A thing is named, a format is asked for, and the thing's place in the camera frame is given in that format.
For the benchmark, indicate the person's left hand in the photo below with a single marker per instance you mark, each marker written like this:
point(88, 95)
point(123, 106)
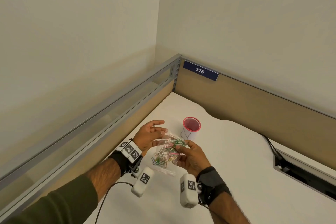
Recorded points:
point(143, 137)

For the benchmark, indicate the person's right hand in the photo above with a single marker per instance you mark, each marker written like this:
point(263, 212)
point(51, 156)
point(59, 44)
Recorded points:
point(195, 159)

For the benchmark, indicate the red-rimmed white paper cup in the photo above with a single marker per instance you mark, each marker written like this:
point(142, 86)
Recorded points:
point(190, 132)

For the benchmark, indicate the bunch of bagged paper clips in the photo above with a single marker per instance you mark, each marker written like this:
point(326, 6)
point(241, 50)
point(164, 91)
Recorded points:
point(168, 151)

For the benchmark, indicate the clear plastic bag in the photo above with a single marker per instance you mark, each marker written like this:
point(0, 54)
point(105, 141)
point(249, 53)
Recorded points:
point(165, 168)

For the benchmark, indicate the person's right forearm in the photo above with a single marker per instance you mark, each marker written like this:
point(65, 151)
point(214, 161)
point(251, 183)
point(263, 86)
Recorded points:
point(228, 212)

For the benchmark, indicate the person's left forearm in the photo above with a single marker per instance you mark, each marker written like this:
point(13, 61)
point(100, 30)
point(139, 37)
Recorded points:
point(105, 176)

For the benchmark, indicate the right marker wristband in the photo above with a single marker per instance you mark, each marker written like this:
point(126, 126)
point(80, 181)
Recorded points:
point(214, 181)

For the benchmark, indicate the marker wristband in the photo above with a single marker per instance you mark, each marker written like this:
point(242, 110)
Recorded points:
point(123, 159)
point(214, 181)

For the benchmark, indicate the left marker wristband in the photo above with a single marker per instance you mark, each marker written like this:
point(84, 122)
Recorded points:
point(123, 159)

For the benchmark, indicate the grey-framed glass partition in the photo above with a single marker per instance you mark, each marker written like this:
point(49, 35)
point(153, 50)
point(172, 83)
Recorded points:
point(78, 132)

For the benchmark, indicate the beige partition panel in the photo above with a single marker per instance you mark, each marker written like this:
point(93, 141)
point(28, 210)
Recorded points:
point(262, 111)

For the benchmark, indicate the blue number sign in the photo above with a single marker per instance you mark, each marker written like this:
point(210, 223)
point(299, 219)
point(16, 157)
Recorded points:
point(200, 70)

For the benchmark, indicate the olive green left sleeve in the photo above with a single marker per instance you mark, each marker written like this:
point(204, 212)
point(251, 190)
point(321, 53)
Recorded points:
point(52, 202)

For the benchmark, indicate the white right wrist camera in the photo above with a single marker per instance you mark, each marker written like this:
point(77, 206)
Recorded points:
point(188, 191)

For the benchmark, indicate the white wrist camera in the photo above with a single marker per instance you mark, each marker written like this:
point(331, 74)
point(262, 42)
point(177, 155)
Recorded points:
point(188, 191)
point(143, 181)

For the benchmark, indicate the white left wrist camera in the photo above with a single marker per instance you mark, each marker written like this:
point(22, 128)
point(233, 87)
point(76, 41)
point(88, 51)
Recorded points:
point(143, 181)

